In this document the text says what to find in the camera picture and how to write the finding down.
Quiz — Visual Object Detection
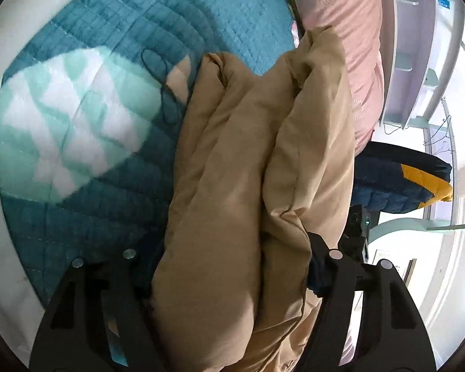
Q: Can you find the lilac wall shelf unit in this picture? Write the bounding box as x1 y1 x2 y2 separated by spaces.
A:
380 0 465 130

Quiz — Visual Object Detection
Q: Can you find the navy and yellow puffer jacket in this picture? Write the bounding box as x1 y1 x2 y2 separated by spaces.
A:
351 141 454 214

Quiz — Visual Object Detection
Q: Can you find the pink quilt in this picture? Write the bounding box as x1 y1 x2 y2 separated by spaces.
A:
285 0 386 156

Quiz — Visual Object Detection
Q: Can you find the white clothes rack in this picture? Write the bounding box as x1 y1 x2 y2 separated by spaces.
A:
368 39 465 241

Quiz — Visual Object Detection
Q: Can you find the teal quilted bed mat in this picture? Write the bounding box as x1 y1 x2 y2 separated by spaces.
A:
0 0 299 307

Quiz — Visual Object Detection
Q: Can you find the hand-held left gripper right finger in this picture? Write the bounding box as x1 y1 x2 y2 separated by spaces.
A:
294 232 436 372

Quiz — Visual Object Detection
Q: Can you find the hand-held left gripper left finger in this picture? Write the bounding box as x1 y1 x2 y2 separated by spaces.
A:
29 251 167 372

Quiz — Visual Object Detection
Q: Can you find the wire clothes hanger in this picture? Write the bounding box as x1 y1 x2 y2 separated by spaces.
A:
424 116 456 156

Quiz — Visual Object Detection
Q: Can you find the tan button-up jacket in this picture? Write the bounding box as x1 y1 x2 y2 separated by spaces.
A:
151 25 357 372

